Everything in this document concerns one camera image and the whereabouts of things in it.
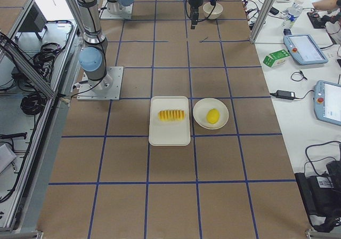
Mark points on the striped bread roll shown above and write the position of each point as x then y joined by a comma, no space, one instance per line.
171,115

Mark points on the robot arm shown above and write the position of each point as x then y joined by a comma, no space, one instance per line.
93,57

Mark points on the cream plate under lemon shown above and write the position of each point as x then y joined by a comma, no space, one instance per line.
203,106

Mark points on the cream ceramic bowl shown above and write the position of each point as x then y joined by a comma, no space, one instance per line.
212,12

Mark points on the green white carton box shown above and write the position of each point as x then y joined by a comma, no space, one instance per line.
276,58

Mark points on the plastic water bottle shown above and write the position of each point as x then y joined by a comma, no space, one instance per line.
291,14

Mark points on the yellow lemon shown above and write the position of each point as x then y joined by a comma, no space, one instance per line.
213,116

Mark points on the blue teach pendant far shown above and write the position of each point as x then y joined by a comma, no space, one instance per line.
304,50

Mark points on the blue teach pendant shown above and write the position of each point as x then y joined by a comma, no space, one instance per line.
304,50
327,102

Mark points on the black power adapter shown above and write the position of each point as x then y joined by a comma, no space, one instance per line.
288,95

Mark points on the white rectangular tray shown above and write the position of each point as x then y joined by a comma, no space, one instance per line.
169,133

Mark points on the blue teach pendant near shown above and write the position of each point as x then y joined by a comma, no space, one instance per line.
327,102

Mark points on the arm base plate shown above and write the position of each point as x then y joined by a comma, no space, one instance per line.
108,89
115,11

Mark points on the aluminium frame post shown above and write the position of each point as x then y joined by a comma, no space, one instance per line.
260,20

